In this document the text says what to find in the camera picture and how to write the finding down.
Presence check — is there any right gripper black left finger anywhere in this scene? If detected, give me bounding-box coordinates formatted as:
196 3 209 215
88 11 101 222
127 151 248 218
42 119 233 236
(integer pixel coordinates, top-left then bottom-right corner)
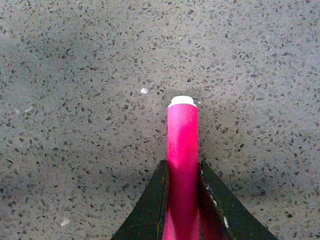
111 160 170 240

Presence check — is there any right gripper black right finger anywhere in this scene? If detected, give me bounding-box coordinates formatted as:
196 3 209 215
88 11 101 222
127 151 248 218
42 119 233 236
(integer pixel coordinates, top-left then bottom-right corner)
198 160 277 240

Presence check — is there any pink marker pen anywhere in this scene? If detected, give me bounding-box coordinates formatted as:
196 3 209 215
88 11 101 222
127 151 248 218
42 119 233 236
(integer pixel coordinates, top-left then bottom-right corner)
162 95 200 240

